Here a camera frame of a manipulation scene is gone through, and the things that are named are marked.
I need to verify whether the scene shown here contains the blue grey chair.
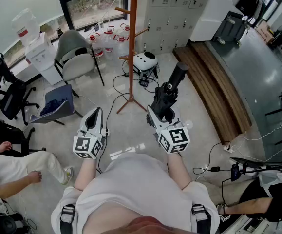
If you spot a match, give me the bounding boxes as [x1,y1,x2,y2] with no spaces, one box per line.
[30,83,76,126]

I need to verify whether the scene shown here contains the wooden platform step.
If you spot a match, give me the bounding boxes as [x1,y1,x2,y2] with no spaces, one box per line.
[172,42,253,145]

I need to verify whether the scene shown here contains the cardboard box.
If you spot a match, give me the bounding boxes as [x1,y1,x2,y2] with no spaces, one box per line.
[256,24,276,44]

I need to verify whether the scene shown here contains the wooden coat rack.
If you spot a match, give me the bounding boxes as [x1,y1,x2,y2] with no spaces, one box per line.
[114,0,149,114]

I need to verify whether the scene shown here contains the person's left forearm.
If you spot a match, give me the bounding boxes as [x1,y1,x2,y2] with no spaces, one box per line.
[74,156,100,192]

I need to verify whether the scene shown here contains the person's white shirt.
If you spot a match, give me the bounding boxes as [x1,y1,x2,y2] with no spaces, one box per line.
[51,152,221,234]

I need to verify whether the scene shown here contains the grey trolley cart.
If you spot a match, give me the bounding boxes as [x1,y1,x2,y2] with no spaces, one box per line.
[212,10,246,46]

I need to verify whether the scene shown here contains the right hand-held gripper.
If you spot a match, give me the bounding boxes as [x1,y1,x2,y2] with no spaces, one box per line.
[146,105,190,155]

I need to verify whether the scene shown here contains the white water dispenser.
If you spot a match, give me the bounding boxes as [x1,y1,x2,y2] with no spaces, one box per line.
[25,32,64,85]

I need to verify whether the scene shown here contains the black umbrella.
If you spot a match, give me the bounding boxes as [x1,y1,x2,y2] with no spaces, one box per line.
[147,61,189,129]

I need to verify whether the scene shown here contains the grey metal lockers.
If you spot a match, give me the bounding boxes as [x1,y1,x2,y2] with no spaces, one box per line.
[143,0,214,55]

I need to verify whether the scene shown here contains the grey shell chair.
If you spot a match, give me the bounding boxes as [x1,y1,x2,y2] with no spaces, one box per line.
[54,29,105,98]

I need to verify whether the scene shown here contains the dark blue cloth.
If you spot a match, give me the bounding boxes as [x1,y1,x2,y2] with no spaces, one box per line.
[40,100,68,117]

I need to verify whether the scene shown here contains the large clear water jug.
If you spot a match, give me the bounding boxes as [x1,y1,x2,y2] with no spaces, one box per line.
[11,8,41,46]

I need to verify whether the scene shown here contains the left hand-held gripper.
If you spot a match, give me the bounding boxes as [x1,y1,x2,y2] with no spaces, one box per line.
[73,107,104,159]

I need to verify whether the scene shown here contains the small black screen device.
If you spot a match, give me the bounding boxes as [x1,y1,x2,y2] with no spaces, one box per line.
[230,163,240,182]

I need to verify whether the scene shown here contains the black harness strap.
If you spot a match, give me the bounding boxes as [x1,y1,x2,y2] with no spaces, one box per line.
[59,203,77,234]
[191,203,212,234]

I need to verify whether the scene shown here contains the clothes rack with dark garments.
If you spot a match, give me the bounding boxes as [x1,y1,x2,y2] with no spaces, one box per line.
[235,0,267,19]

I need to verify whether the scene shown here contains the person's right forearm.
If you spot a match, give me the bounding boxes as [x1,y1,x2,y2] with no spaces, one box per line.
[166,152,193,192]

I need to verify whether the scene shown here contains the black framed window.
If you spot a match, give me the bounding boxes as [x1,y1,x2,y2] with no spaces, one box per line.
[55,0,130,31]

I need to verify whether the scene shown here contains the black floor cable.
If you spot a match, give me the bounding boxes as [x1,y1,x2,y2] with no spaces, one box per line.
[95,73,141,175]

